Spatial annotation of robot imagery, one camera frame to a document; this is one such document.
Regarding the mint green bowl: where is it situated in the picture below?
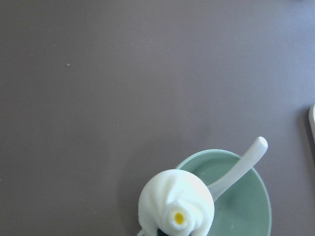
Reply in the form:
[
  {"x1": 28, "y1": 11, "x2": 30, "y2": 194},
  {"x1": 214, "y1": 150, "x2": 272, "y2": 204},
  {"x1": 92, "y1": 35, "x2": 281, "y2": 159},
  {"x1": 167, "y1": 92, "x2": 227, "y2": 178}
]
[{"x1": 177, "y1": 149, "x2": 272, "y2": 236}]

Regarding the white plastic spoon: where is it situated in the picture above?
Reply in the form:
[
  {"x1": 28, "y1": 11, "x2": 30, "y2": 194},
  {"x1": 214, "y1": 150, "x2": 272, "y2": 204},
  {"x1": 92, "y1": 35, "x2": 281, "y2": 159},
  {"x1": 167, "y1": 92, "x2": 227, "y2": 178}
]
[{"x1": 208, "y1": 136, "x2": 268, "y2": 202}]

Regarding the cream rabbit serving tray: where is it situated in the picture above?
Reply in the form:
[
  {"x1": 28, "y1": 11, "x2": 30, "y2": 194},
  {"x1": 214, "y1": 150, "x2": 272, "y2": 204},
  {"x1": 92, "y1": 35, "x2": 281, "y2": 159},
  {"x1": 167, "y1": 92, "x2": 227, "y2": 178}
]
[{"x1": 309, "y1": 104, "x2": 315, "y2": 142}]

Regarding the white steamed bun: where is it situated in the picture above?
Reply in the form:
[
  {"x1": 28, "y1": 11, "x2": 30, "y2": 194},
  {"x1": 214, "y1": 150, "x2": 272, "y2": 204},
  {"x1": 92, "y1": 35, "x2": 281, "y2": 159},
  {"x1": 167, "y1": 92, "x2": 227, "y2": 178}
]
[{"x1": 138, "y1": 169, "x2": 215, "y2": 236}]

